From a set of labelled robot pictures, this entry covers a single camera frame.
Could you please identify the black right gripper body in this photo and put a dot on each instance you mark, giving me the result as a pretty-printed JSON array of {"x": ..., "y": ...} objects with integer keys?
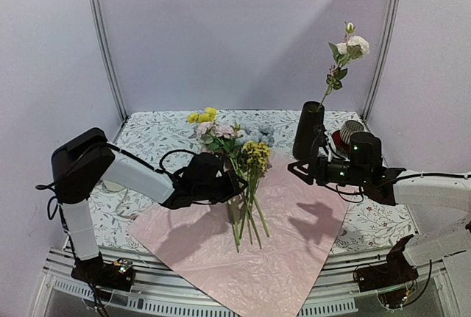
[{"x": 356, "y": 176}]

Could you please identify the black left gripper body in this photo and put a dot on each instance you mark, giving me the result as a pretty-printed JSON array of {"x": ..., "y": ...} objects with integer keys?
[{"x": 217, "y": 193}]

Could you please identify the flower bouquet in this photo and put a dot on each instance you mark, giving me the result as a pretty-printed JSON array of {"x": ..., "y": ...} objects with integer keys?
[{"x": 246, "y": 151}]

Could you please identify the pink wrapping paper sheet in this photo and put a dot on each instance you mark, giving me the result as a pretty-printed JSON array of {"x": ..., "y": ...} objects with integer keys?
[{"x": 243, "y": 251}]

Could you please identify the white rose stem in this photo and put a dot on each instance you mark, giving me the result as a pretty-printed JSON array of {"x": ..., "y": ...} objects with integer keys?
[{"x": 352, "y": 48}]

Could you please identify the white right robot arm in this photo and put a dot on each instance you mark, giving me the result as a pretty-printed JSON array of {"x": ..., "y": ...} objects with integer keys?
[{"x": 440, "y": 202}]

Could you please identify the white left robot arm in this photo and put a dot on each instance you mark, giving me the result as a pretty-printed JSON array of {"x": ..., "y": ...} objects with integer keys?
[{"x": 89, "y": 158}]

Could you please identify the tall black vase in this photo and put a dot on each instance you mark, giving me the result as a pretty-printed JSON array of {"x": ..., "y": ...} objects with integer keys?
[{"x": 312, "y": 115}]

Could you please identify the red round saucer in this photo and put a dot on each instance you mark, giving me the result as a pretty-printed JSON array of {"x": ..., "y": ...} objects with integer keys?
[{"x": 341, "y": 148}]

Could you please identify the striped ceramic cup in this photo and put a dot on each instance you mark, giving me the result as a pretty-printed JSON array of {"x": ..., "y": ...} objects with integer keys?
[{"x": 349, "y": 128}]

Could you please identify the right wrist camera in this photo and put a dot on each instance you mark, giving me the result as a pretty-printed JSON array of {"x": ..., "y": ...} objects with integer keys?
[{"x": 321, "y": 145}]

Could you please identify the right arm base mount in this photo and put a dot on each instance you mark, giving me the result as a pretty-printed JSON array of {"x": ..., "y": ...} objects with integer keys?
[{"x": 390, "y": 276}]

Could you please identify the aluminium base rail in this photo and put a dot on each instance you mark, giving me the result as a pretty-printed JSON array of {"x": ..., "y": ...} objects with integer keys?
[{"x": 158, "y": 291}]

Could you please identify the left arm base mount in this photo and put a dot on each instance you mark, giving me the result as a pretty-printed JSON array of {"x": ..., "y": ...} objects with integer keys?
[{"x": 118, "y": 275}]

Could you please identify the right aluminium frame post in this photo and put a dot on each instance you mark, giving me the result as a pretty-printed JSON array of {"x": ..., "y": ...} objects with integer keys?
[{"x": 385, "y": 42}]

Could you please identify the aluminium frame post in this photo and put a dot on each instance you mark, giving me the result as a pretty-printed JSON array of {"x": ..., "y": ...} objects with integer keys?
[
  {"x": 385, "y": 42},
  {"x": 107, "y": 60}
]

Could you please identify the left aluminium frame post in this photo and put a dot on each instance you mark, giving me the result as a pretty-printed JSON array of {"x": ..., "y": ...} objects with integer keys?
[{"x": 107, "y": 60}]

